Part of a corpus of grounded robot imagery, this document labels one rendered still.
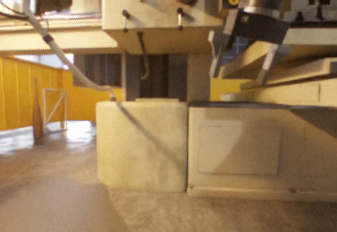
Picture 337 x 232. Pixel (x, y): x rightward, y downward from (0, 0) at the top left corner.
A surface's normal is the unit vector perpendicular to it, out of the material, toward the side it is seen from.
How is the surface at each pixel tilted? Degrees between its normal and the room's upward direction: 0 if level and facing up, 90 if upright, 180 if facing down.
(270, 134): 90
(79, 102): 90
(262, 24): 113
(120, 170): 90
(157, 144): 90
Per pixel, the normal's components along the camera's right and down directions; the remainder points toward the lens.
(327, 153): -0.09, 0.08
